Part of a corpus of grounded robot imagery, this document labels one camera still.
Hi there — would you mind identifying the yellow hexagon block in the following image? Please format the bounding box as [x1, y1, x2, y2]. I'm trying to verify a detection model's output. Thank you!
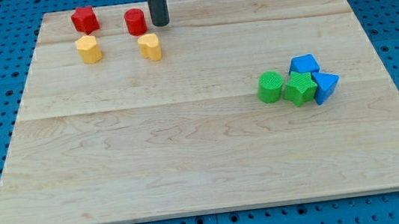
[75, 35, 103, 64]

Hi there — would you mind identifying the light wooden board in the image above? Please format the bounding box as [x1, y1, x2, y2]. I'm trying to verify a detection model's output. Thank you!
[0, 0, 399, 224]

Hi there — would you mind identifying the green cylinder block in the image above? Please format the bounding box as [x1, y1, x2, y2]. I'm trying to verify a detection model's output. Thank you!
[257, 71, 284, 103]

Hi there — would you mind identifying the yellow heart block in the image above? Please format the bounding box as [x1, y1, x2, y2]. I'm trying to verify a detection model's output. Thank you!
[137, 33, 162, 61]

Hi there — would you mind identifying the green star block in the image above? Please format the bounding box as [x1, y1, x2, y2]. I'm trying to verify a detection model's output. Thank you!
[283, 71, 318, 107]

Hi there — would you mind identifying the red cylinder block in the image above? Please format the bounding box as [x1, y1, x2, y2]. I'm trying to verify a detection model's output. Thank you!
[124, 8, 147, 36]

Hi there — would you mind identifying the blue cube block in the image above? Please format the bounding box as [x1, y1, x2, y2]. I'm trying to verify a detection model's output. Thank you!
[289, 53, 320, 73]

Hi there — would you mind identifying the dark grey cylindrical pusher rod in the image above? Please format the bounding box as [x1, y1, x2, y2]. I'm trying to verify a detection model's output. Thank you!
[147, 0, 170, 27]

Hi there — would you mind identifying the blue triangle block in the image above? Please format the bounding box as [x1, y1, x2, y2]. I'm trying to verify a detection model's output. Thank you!
[311, 72, 340, 105]

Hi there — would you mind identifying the red star block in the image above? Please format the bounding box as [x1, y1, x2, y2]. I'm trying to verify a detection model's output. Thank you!
[70, 5, 100, 35]

